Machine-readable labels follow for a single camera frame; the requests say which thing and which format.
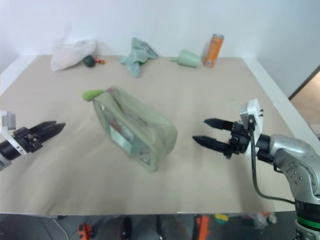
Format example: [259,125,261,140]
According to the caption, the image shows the orange black clamp tool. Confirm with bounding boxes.
[195,214,211,240]
[77,221,95,240]

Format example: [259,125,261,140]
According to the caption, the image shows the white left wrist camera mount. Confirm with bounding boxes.
[0,110,27,156]

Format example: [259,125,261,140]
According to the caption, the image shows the teal crumpled cloth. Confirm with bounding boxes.
[117,37,160,79]

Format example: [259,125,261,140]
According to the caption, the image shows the white plastic bag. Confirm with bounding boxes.
[50,24,98,74]

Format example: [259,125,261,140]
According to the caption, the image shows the beige table cover sheet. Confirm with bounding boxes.
[0,54,301,216]

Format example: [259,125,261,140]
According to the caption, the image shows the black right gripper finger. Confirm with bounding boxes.
[203,118,236,131]
[192,135,230,154]

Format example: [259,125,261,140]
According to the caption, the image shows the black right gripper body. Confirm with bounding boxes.
[223,120,251,160]

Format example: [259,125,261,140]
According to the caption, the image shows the dark green round toy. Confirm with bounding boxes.
[82,55,98,69]

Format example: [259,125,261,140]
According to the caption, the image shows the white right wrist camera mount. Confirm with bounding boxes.
[239,98,265,159]

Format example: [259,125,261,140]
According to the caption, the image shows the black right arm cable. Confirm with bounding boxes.
[249,117,296,204]

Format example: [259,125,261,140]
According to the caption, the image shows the orange drink can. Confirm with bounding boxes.
[201,33,225,69]

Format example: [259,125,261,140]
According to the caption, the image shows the light green plastic cup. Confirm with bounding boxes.
[169,48,201,69]

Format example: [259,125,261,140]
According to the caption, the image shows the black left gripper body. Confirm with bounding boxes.
[11,126,44,154]

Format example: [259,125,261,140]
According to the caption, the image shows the yellow green plastic item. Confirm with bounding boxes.
[214,212,230,226]

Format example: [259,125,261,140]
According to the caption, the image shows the clear plastic bag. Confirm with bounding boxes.
[241,211,278,230]

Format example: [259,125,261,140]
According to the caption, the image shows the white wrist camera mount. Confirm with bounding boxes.
[0,110,27,156]
[239,98,265,159]

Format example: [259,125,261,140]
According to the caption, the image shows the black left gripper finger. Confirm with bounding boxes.
[37,122,67,146]
[29,121,57,134]

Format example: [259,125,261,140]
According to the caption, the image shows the translucent green zipper pouch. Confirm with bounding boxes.
[82,86,179,175]

